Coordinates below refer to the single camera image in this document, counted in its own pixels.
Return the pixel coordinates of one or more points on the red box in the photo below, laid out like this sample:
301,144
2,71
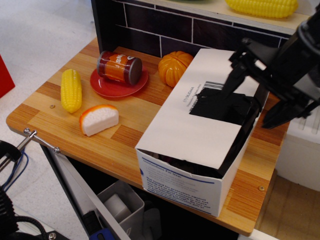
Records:
6,82

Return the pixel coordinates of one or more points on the white orange toy cheese wedge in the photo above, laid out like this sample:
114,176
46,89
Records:
98,118

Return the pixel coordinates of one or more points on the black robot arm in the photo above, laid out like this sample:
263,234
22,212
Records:
308,30

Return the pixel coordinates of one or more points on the white cardboard box with flap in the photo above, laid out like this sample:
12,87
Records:
192,149

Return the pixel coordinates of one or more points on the orange toy pumpkin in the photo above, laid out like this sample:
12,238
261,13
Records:
172,67

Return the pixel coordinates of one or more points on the dark tiled shelf unit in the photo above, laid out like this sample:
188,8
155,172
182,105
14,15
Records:
157,30

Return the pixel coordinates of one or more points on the metal clamp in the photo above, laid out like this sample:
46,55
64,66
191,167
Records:
10,153

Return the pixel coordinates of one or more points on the red plate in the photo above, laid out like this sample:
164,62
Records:
114,89

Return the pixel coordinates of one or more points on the orange labelled toy can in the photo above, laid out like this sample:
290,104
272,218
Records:
119,67

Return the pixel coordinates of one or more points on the yellow toy corn on table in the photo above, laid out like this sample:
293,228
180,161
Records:
71,90

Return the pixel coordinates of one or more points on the yellow toy corn on shelf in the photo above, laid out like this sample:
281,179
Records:
264,8

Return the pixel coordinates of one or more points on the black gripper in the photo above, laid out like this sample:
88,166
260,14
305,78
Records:
283,71

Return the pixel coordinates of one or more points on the grey plastic bin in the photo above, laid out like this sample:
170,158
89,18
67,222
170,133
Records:
126,207

